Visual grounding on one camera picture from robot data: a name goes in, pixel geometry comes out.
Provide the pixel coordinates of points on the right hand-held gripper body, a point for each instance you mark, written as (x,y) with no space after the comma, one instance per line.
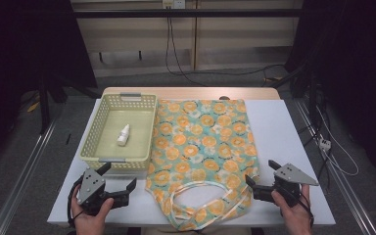
(292,178)

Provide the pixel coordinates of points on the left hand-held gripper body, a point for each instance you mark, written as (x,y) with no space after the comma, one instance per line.
(90,186)

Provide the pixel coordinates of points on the pale yellow perforated plastic basket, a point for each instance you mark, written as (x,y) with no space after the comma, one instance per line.
(117,153)

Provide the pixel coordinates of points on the small white dropper bottle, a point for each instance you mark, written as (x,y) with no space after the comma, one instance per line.
(123,136)

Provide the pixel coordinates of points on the orange fruit print tote bag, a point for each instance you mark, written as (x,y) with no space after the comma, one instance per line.
(199,143)

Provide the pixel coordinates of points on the person's left hand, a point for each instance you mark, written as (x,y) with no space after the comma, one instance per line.
(88,222)

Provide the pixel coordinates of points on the person's right hand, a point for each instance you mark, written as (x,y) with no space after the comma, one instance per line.
(293,218)

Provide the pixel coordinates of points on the white table mat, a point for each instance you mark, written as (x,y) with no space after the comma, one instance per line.
(284,130)

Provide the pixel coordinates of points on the white power strip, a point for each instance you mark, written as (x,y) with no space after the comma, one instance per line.
(325,144)

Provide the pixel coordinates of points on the round brown knob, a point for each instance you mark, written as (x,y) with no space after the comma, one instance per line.
(224,97)

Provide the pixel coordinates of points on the black stand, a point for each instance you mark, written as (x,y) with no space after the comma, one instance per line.
(45,104)

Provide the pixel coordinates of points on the small black peg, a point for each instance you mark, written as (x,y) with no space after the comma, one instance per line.
(140,55)

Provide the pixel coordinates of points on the black curtain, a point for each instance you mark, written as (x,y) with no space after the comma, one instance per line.
(355,65)
(26,42)

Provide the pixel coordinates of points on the brass vertical trim strip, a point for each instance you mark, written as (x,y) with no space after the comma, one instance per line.
(194,39)

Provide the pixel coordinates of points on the black horizontal bar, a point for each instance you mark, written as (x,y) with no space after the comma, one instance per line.
(209,13)

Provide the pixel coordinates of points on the aluminium floor rail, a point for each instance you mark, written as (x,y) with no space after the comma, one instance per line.
(23,176)
(342,182)

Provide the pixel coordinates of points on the white wall socket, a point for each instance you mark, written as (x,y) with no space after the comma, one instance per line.
(173,3)

